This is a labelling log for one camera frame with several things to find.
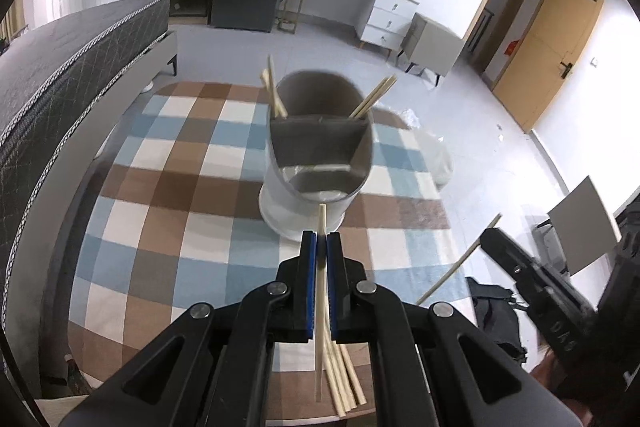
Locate beige curtain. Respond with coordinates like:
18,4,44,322
0,2,26,45

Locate checkered tablecloth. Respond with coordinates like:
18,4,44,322
67,81,481,423

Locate grey bed frame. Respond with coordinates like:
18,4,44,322
0,31,179,408

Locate black backpack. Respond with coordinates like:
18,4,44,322
465,277,526,363

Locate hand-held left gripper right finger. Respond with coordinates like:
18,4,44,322
326,232,586,427

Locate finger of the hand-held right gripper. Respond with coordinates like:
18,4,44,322
479,227,576,323

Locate wooden door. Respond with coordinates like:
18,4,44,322
492,0,606,132

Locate pile of wooden chopsticks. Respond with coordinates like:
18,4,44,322
320,327,369,418

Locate white vanity desk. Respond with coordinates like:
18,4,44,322
280,0,421,58

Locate grey white utensil holder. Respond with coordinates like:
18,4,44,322
258,69,375,242

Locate dark stair railing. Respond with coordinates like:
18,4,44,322
467,9,493,58

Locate person's right hand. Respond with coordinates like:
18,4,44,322
530,349,601,427

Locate grey nightstand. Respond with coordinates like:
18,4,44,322
397,13,466,86

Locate dark grey mattress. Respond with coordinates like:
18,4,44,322
0,0,172,253

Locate grey flat board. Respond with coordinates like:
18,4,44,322
547,177,623,277

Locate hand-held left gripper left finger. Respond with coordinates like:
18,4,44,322
60,231,319,427

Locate clear plastic bag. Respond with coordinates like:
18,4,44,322
400,107,446,142

